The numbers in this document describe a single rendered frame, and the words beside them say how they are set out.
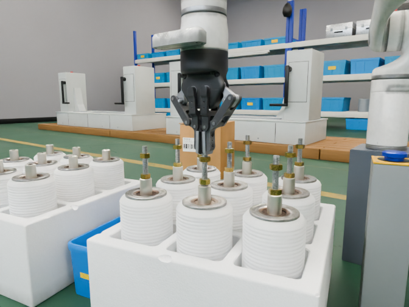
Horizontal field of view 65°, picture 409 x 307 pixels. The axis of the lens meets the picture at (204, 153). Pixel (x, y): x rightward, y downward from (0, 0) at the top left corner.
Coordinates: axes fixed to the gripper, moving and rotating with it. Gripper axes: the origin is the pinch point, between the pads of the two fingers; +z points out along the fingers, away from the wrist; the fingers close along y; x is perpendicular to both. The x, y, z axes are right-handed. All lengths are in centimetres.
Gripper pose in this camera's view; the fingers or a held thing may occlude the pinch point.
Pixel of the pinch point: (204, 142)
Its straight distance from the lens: 52.0
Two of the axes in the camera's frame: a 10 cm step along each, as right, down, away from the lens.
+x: -6.0, 1.3, -7.9
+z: 0.0, 9.9, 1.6
